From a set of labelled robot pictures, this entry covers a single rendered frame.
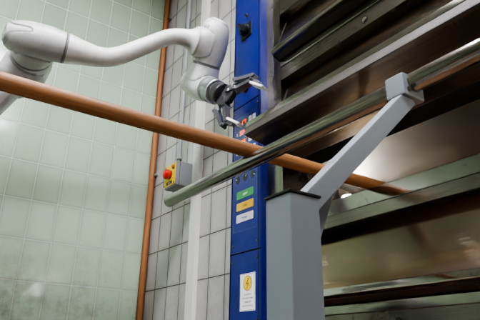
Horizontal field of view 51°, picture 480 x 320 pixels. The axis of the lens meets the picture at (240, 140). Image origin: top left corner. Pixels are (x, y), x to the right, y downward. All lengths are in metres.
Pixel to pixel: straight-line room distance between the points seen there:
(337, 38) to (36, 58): 0.92
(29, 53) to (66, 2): 0.86
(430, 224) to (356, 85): 0.35
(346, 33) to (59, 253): 1.34
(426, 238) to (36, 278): 1.42
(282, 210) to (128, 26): 2.14
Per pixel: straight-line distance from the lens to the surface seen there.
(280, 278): 0.50
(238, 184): 1.63
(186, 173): 1.98
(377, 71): 1.16
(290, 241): 0.49
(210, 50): 1.75
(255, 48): 1.78
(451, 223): 1.13
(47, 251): 2.08
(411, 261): 1.14
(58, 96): 0.87
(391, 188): 1.21
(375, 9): 1.43
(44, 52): 1.67
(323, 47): 1.53
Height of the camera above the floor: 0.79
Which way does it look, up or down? 24 degrees up
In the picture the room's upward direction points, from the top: 1 degrees clockwise
